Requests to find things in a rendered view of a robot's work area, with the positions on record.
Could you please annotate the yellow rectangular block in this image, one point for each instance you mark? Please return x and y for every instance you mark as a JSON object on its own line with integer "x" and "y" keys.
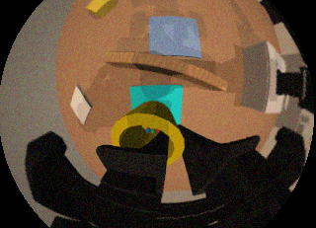
{"x": 101, "y": 7}

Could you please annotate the olive-yellow cup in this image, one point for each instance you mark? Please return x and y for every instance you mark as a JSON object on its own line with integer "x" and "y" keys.
{"x": 130, "y": 130}

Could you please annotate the dark brown long bar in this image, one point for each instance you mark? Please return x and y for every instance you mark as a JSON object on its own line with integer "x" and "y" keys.
{"x": 166, "y": 65}

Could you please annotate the beige square tile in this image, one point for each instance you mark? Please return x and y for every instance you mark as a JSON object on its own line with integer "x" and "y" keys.
{"x": 80, "y": 105}

